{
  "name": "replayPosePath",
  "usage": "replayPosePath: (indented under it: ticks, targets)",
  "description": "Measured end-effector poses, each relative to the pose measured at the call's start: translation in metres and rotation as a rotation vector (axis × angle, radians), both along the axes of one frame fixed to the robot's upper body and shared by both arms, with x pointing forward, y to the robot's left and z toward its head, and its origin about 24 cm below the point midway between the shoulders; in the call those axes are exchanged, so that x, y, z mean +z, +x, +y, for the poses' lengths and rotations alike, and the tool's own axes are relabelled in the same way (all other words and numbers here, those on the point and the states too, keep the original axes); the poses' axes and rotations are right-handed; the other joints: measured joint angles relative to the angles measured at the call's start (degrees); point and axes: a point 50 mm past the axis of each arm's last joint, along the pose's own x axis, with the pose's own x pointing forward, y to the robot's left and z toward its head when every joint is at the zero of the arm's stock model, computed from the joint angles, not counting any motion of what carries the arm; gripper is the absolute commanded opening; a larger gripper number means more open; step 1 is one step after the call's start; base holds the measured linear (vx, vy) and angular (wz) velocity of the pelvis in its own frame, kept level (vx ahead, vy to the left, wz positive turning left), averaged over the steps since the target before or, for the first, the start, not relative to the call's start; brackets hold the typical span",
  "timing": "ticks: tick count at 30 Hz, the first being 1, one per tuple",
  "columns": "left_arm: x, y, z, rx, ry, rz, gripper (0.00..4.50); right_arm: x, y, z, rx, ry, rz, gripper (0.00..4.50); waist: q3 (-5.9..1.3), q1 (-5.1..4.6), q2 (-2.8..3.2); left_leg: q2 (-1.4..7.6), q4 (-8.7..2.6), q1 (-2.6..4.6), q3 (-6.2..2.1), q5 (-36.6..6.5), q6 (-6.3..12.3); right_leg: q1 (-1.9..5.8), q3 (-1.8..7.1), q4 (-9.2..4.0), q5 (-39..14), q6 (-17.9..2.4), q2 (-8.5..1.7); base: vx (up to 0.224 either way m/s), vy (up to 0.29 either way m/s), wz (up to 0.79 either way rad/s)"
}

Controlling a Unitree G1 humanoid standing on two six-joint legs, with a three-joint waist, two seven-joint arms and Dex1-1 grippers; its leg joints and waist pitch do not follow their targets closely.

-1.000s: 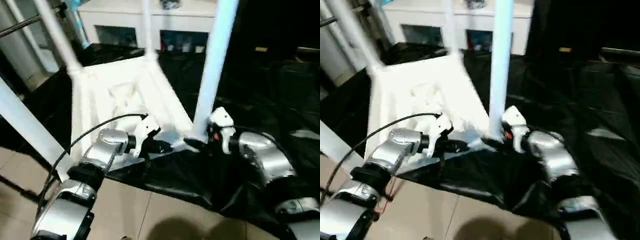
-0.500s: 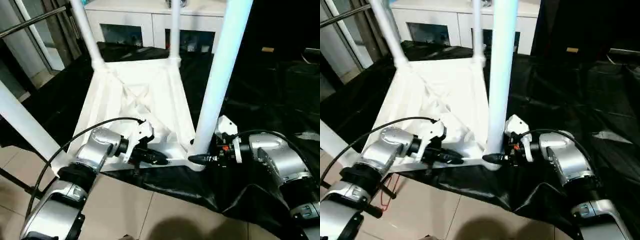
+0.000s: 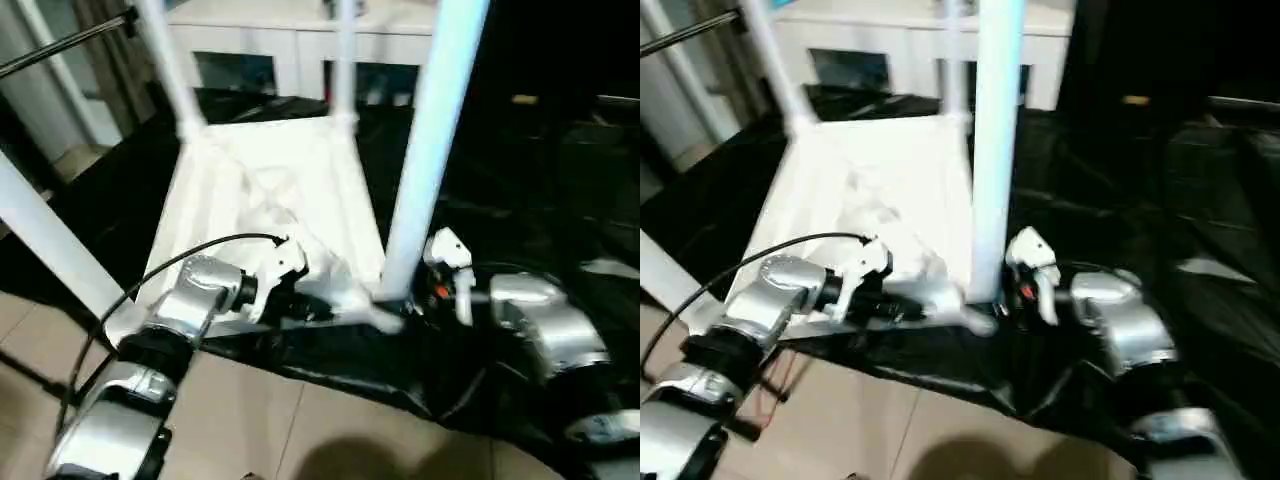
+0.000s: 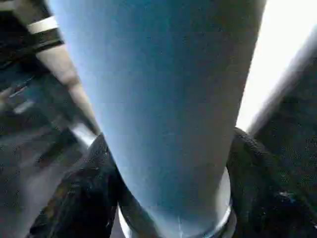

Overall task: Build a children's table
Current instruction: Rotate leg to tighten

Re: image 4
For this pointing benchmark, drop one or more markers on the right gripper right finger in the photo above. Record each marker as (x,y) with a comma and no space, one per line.
(267,193)

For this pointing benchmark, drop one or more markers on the white plastic table top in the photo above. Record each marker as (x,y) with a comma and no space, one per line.
(280,62)

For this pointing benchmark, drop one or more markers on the white plastic table leg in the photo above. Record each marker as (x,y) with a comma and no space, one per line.
(161,99)

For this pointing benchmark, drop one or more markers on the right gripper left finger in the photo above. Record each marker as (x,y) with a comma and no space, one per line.
(84,193)

